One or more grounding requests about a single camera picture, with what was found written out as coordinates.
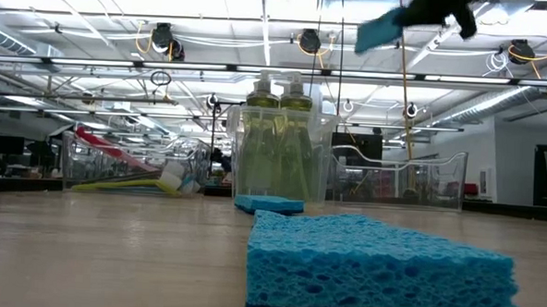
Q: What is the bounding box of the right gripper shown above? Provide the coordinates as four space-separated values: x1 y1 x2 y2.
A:
392 0 480 41

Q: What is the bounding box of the blue cellulose sponge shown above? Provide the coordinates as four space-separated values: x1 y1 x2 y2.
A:
233 192 307 217
244 209 529 307
354 4 408 57

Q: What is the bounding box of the yellow-green dish brush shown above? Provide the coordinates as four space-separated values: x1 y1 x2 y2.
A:
70 174 184 198

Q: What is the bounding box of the clear shallow plastic tray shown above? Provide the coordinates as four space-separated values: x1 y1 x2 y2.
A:
329 144 469 212
60 128 213 198

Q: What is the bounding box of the clear deep plastic bin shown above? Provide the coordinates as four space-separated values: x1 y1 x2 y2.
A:
223 104 340 206

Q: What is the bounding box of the thin black hanging cable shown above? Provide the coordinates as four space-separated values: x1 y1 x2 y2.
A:
334 0 346 129

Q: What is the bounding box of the yellow hanging cable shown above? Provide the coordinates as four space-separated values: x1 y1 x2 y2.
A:
392 33 421 189

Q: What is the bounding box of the black ceiling cable reel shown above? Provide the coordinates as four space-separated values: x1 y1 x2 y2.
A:
508 38 534 64
150 22 188 63
298 28 323 55

